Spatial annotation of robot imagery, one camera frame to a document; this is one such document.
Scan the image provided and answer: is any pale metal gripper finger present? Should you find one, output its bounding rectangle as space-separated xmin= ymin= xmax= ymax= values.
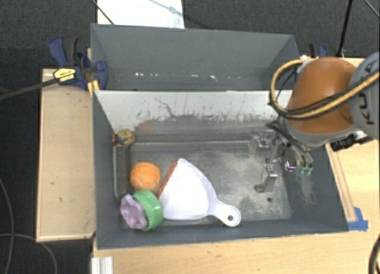
xmin=254 ymin=163 xmax=279 ymax=193
xmin=248 ymin=132 xmax=277 ymax=155

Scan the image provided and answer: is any white plastic scoop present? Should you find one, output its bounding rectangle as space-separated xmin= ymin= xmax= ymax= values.
xmin=158 ymin=157 xmax=242 ymax=228

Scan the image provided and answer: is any orange toy muffin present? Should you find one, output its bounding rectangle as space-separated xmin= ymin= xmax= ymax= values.
xmin=129 ymin=162 xmax=162 ymax=192

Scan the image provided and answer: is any pale wood board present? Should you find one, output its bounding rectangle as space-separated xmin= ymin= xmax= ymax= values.
xmin=36 ymin=68 xmax=97 ymax=243

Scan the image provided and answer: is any black cylinder on white bracket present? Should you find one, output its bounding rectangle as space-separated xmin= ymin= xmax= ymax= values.
xmin=330 ymin=131 xmax=372 ymax=152

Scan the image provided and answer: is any grey metal bin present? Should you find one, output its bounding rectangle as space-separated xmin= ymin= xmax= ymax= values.
xmin=89 ymin=23 xmax=350 ymax=250

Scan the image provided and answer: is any small brown and yellow toy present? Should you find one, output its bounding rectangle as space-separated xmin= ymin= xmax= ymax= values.
xmin=112 ymin=129 xmax=136 ymax=148

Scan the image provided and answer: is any green and purple toy cupcake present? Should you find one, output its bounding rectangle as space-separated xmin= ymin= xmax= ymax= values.
xmin=119 ymin=189 xmax=164 ymax=232

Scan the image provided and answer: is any red-brown flat block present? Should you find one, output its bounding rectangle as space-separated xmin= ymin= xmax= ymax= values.
xmin=156 ymin=161 xmax=178 ymax=199

